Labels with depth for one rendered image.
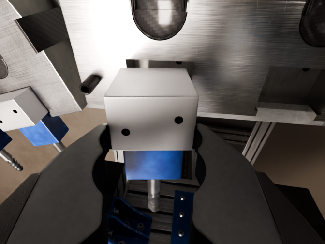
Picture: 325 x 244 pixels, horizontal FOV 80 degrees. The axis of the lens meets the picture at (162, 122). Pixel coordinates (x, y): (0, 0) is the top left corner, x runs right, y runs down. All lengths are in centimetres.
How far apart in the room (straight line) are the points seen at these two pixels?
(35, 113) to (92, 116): 120
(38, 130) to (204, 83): 21
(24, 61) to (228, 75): 20
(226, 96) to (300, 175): 170
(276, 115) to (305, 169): 151
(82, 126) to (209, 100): 142
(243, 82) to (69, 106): 19
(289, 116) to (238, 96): 16
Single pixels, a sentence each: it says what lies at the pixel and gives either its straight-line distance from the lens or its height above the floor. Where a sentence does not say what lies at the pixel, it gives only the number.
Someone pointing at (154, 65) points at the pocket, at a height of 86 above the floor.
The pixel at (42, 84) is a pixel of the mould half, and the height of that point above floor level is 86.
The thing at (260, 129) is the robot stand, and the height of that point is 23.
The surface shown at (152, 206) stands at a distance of 20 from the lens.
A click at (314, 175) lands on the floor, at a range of 189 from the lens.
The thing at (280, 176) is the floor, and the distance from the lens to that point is 182.
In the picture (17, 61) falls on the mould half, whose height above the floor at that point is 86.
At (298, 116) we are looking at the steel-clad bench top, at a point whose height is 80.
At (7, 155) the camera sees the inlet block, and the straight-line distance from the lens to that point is 40.
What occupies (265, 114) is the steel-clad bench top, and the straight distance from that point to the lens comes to 31.
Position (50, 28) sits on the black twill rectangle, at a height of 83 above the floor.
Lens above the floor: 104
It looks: 51 degrees down
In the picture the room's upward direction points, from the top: 169 degrees counter-clockwise
